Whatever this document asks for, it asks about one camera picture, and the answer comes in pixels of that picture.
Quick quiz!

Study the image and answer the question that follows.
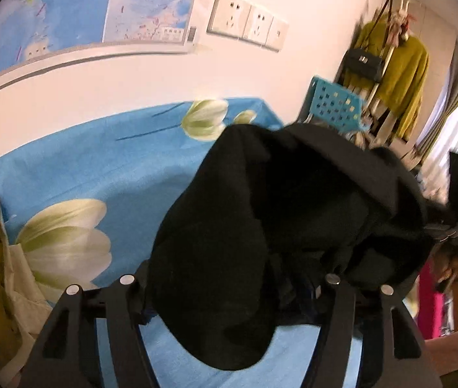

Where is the pink cloth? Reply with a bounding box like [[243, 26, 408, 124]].
[[416, 259, 456, 341]]

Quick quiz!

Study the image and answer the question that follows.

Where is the white coat rack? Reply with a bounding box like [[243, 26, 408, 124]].
[[364, 0, 413, 148]]

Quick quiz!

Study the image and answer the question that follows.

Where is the cream cloth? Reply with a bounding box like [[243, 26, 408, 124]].
[[0, 242, 54, 378]]

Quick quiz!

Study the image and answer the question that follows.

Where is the wall map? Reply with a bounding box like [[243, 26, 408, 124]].
[[103, 0, 209, 55], [0, 0, 122, 106]]

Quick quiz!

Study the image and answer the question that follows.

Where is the black handbag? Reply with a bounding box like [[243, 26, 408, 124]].
[[341, 0, 394, 84]]

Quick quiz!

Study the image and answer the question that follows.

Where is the black garment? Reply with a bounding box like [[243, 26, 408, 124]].
[[144, 123, 435, 372]]

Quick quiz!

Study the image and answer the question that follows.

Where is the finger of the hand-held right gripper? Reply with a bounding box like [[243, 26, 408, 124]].
[[425, 220, 458, 248]]

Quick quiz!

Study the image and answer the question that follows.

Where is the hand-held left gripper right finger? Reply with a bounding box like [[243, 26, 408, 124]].
[[299, 273, 444, 388]]

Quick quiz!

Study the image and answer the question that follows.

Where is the patterned scarf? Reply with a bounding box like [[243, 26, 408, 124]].
[[388, 2, 415, 44]]

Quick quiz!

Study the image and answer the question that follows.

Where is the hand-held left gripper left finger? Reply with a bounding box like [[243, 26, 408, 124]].
[[18, 261, 162, 388]]

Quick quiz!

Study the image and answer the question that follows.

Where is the white wall socket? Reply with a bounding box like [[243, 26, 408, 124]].
[[243, 6, 275, 45], [265, 18, 289, 52], [207, 0, 251, 39]]

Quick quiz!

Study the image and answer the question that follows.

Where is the blue floral bed sheet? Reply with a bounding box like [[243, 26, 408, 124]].
[[0, 97, 375, 388]]

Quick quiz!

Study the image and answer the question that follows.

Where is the blue perforated plastic stool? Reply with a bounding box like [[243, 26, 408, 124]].
[[299, 76, 369, 135]]

